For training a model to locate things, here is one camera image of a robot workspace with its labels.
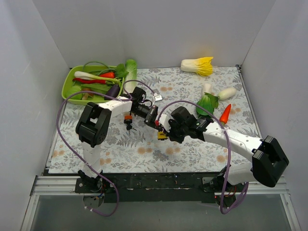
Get green napa cabbage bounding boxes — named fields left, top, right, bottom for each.
left=123, top=59, right=137, bottom=93

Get purple cable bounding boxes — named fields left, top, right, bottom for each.
left=157, top=100, right=250, bottom=215
left=57, top=80, right=157, bottom=217

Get orange padlock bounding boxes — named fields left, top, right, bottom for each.
left=124, top=115, right=133, bottom=131

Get white radish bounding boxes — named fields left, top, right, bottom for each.
left=218, top=88, right=237, bottom=101

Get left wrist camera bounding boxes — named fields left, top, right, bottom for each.
left=153, top=94, right=163, bottom=102

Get round green cabbage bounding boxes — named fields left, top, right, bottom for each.
left=65, top=85, right=83, bottom=100

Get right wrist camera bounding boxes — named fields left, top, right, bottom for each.
left=154, top=114, right=170, bottom=132

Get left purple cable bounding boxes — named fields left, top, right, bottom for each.
left=57, top=80, right=157, bottom=217

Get brown mushroom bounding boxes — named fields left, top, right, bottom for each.
left=81, top=88, right=94, bottom=100

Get green bok choy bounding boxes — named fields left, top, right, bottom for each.
left=197, top=92, right=219, bottom=114

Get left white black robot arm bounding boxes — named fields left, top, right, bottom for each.
left=76, top=87, right=158, bottom=193

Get white green leek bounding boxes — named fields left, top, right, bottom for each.
left=74, top=71, right=115, bottom=81

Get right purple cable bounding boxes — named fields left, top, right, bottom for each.
left=157, top=100, right=250, bottom=215

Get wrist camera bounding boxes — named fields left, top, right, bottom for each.
left=153, top=94, right=163, bottom=102
left=154, top=114, right=170, bottom=132

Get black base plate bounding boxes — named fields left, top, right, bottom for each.
left=75, top=172, right=222, bottom=203

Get floral table mat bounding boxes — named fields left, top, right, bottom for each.
left=49, top=67, right=258, bottom=174

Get small orange pepper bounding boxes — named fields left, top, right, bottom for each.
left=99, top=72, right=115, bottom=78

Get green leafy vegetable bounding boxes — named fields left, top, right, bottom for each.
left=81, top=84, right=111, bottom=101

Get orange carrot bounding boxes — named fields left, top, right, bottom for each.
left=219, top=104, right=231, bottom=125

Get green long beans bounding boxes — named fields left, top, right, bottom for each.
left=82, top=61, right=112, bottom=75

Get yellow padlock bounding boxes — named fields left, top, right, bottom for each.
left=157, top=131, right=168, bottom=141

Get green plastic tray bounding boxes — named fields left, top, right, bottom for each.
left=62, top=66, right=123, bottom=105

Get green spinach leaf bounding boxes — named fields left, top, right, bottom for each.
left=115, top=64, right=128, bottom=78

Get purple eggplant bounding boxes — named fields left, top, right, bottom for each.
left=104, top=84, right=120, bottom=100

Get aluminium frame rail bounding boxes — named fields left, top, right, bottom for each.
left=21, top=176, right=301, bottom=231

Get yellow white cabbage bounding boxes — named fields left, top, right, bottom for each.
left=180, top=57, right=213, bottom=77

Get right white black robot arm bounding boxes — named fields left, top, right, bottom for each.
left=159, top=106, right=289, bottom=191

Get red chili pepper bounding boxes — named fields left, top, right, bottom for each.
left=73, top=78, right=106, bottom=84

